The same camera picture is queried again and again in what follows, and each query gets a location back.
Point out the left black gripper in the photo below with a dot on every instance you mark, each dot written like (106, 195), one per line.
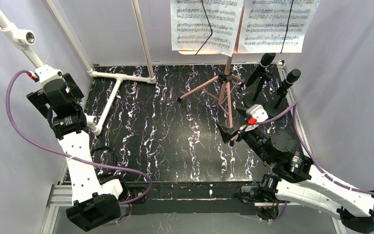
(35, 99)

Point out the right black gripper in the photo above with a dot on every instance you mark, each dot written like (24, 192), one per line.
(238, 133)

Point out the sheet music page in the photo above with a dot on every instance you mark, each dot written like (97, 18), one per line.
(205, 25)
(275, 26)

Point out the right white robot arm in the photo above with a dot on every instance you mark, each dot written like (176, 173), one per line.
(297, 179)

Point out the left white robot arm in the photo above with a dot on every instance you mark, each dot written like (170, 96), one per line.
(93, 203)

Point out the right black microphone on stand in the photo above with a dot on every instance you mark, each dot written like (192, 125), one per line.
(278, 104)

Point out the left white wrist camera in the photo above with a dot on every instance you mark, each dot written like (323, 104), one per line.
(46, 73)

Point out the white PVC pipe frame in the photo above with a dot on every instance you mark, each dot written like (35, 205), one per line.
(24, 39)

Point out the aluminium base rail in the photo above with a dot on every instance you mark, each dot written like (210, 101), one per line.
(209, 208)

